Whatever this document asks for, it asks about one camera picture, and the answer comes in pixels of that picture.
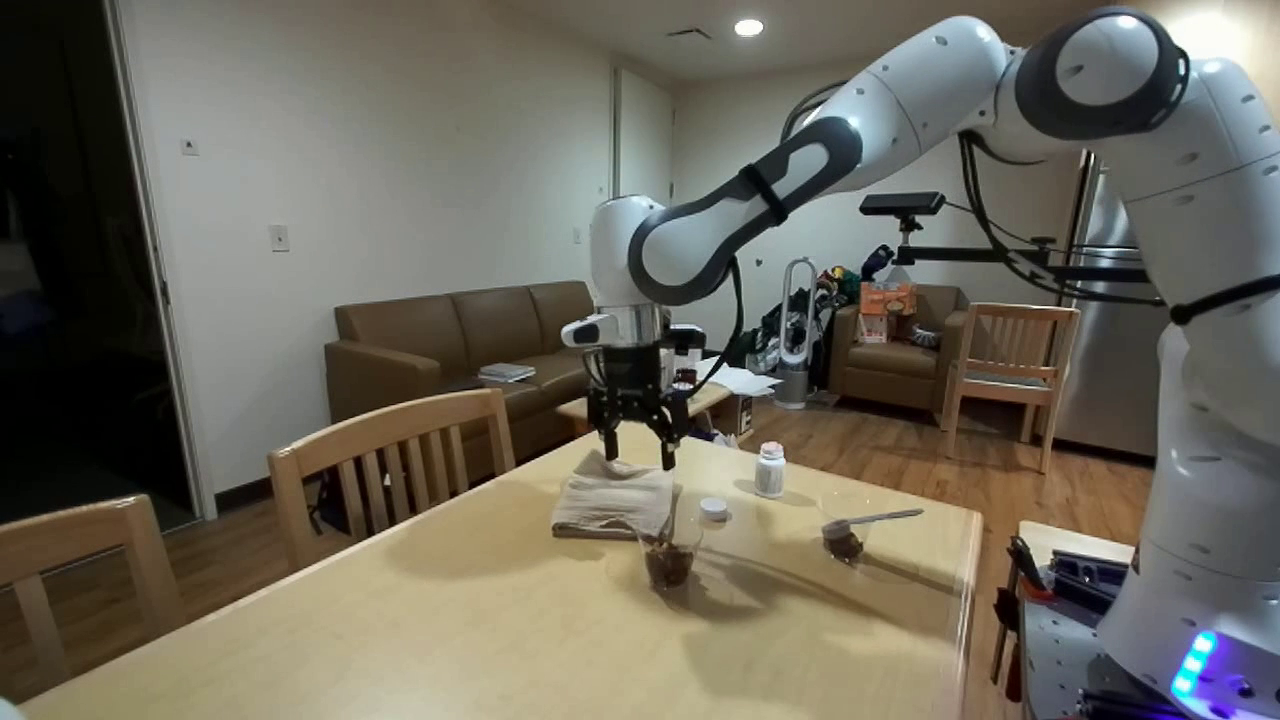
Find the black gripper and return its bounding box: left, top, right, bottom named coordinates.
left=584, top=341, right=695, bottom=477

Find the white ribbed towel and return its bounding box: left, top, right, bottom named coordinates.
left=548, top=447, right=683, bottom=543

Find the white pill bottle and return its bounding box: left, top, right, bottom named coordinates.
left=752, top=439, right=794, bottom=501

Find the grey book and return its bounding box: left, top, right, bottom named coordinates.
left=477, top=361, right=539, bottom=390

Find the brown leather sofa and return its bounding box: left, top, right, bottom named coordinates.
left=326, top=274, right=601, bottom=463

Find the wooden slat-back chair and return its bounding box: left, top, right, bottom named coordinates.
left=264, top=384, right=520, bottom=570
left=937, top=296, right=1082, bottom=473
left=0, top=492, right=186, bottom=701

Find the brown armchair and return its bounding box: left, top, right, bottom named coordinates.
left=829, top=278, right=971, bottom=416

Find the orange box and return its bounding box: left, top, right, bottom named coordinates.
left=857, top=278, right=897, bottom=347

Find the white door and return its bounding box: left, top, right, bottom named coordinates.
left=614, top=64, right=681, bottom=308

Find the stainless steel fridge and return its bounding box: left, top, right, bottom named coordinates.
left=1056, top=142, right=1179, bottom=463

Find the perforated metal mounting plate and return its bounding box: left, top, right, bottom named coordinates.
left=1014, top=594, right=1131, bottom=720

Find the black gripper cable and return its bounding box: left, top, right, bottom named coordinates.
left=683, top=250, right=752, bottom=398

